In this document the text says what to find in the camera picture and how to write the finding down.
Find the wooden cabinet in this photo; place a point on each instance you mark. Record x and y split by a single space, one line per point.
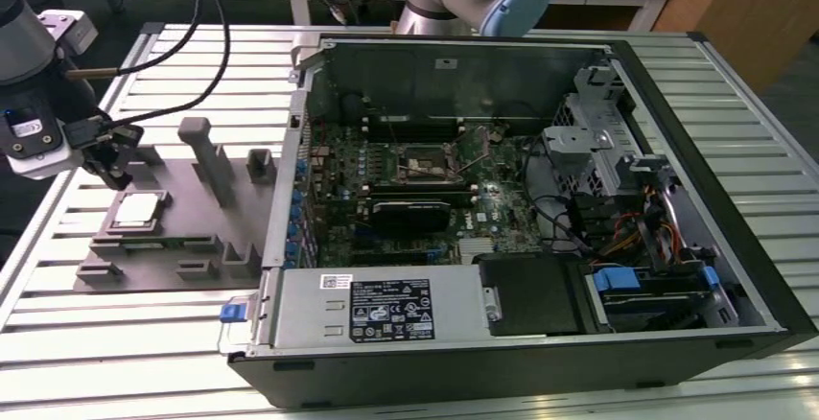
755 7

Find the black graphics card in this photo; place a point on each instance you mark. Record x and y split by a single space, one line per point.
409 218

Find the silver chipset heatsink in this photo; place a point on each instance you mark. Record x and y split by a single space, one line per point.
478 247

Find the CPU socket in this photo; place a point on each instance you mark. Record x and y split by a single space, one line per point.
425 166

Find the blue disk carrier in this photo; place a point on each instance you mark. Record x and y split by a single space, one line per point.
613 280

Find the green RAM stick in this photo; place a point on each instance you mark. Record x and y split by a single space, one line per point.
166 244

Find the green motherboard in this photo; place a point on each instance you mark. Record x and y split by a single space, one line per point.
505 209

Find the black PC case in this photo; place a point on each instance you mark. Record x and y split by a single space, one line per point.
448 381

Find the black plastic shroud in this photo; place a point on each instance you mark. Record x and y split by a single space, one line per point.
530 295

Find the light grey mounted box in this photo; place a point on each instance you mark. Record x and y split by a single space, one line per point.
66 31

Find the blue plastic latch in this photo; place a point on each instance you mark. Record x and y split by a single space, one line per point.
230 310
708 278

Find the silver power supply unit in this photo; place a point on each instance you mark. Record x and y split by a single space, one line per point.
306 310

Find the white and black camera box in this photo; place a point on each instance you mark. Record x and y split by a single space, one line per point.
38 166

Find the grey parts rack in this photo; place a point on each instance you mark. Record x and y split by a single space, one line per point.
172 247

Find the metal drive cage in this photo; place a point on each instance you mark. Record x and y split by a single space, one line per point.
601 151

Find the silver CPU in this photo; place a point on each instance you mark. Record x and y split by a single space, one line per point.
137 209

